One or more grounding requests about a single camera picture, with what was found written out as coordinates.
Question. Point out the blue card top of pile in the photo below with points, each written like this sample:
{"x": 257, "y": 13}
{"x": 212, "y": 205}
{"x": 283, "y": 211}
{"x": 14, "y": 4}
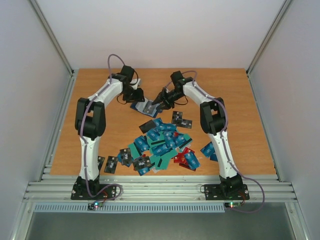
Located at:
{"x": 159, "y": 125}

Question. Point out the plain black card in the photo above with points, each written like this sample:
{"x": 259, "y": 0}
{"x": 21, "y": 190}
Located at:
{"x": 145, "y": 127}

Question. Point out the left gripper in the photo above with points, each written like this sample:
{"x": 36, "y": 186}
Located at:
{"x": 139, "y": 97}

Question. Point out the teal card with stripe bottom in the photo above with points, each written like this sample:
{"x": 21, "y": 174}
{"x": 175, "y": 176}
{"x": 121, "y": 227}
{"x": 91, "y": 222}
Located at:
{"x": 162, "y": 163}

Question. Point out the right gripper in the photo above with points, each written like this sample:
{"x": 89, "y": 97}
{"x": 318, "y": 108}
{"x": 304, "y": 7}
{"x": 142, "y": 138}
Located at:
{"x": 164, "y": 95}

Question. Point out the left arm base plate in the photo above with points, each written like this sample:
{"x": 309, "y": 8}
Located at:
{"x": 97, "y": 192}

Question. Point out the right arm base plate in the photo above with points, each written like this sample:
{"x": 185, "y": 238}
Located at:
{"x": 214, "y": 192}

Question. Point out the controller board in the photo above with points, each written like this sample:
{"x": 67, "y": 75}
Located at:
{"x": 232, "y": 205}
{"x": 95, "y": 206}

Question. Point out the red card bottom right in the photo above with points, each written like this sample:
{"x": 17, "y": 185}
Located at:
{"x": 180, "y": 158}

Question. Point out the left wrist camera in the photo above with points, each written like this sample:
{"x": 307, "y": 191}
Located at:
{"x": 135, "y": 83}

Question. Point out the aluminium rail frame front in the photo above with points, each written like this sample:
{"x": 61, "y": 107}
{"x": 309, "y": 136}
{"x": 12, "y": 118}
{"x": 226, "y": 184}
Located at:
{"x": 159, "y": 188}

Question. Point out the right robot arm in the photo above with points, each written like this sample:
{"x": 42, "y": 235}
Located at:
{"x": 213, "y": 121}

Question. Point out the left controller board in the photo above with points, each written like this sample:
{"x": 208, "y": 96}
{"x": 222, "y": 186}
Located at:
{"x": 95, "y": 206}

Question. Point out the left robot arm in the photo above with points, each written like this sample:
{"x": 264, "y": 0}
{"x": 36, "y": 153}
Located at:
{"x": 90, "y": 123}

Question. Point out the dark blue card holder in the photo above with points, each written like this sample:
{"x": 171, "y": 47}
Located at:
{"x": 138, "y": 106}

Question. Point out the blue card right lower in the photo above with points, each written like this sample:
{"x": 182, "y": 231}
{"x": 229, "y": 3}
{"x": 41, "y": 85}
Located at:
{"x": 213, "y": 157}

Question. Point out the blue card of pile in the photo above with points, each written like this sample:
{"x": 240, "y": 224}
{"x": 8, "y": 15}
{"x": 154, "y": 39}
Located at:
{"x": 143, "y": 171}
{"x": 159, "y": 125}

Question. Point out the black vip card on red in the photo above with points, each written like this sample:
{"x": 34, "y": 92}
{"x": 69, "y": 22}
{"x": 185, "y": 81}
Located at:
{"x": 141, "y": 163}

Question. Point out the blue card right upper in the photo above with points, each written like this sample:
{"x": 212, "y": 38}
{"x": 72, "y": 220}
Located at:
{"x": 208, "y": 150}

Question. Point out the grey slotted cable duct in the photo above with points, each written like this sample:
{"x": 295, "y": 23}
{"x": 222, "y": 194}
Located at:
{"x": 129, "y": 208}

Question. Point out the blue card bottom of pile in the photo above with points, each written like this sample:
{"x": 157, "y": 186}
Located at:
{"x": 143, "y": 171}

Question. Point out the right controller board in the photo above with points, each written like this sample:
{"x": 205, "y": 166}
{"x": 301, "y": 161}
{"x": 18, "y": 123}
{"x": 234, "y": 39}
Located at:
{"x": 232, "y": 205}

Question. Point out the large teal card centre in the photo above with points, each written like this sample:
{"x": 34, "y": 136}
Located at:
{"x": 158, "y": 147}

